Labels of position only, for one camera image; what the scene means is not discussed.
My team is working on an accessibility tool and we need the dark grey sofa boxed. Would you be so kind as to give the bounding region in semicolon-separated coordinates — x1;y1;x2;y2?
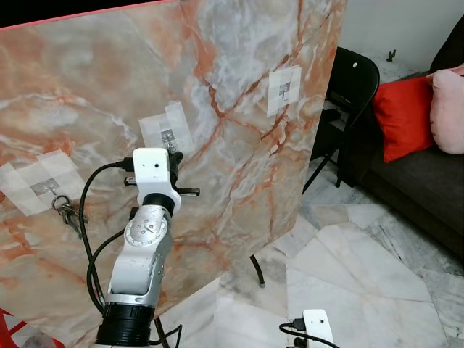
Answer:
362;22;464;262

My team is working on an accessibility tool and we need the clear tape patch with hook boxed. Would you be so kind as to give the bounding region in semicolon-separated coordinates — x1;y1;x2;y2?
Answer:
139;101;195;154
0;150;85;217
267;65;302;118

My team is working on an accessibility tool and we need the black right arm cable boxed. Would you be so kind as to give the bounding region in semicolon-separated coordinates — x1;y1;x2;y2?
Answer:
279;319;320;348

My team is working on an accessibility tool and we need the pink cushion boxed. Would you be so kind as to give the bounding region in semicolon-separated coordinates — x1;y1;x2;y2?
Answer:
429;67;464;154

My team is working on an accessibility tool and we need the black metal board leg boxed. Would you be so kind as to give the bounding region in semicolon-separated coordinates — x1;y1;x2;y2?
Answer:
250;254;267;288
152;315;172;348

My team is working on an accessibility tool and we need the red cushion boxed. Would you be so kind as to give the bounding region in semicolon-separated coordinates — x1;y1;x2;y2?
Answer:
372;76;436;164

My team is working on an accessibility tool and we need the dark metal key bunch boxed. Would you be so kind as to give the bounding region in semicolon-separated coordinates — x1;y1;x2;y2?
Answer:
52;194;89;239

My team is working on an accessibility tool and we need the black folding chair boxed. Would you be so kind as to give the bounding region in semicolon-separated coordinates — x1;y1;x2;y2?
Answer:
304;47;381;193

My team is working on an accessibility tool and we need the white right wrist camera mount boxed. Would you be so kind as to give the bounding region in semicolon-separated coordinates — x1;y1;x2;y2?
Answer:
302;310;334;348

